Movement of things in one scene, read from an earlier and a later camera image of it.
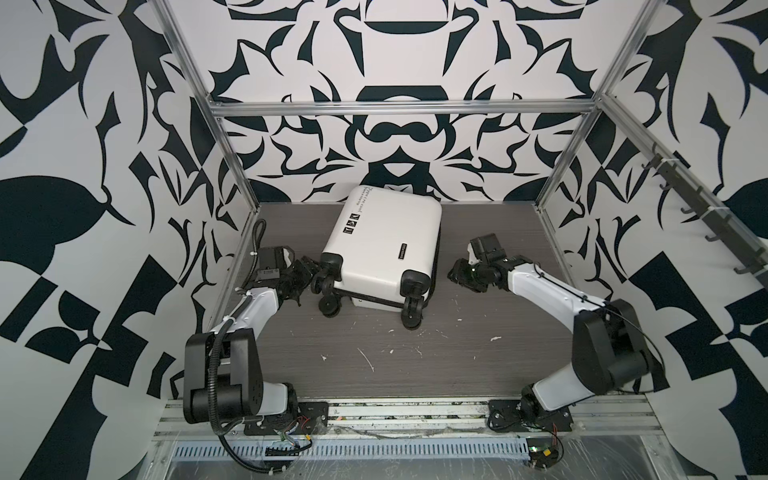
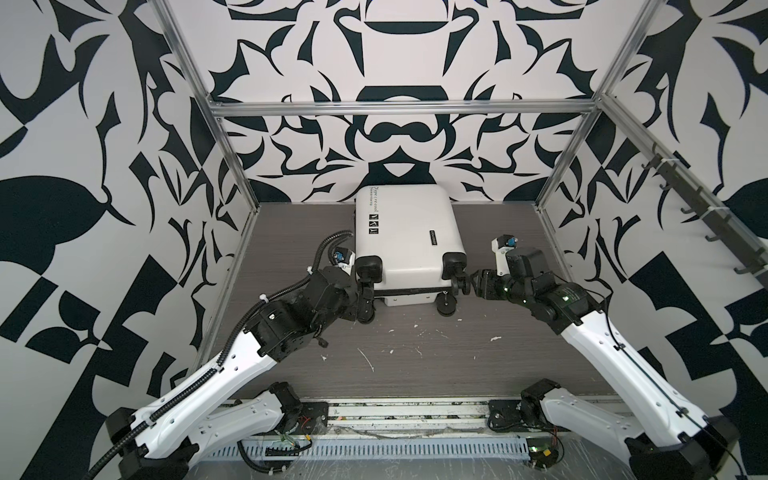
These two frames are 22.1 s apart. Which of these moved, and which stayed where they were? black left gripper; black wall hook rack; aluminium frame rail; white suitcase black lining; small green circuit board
Moved: black left gripper; white suitcase black lining
Stayed: aluminium frame rail; black wall hook rack; small green circuit board
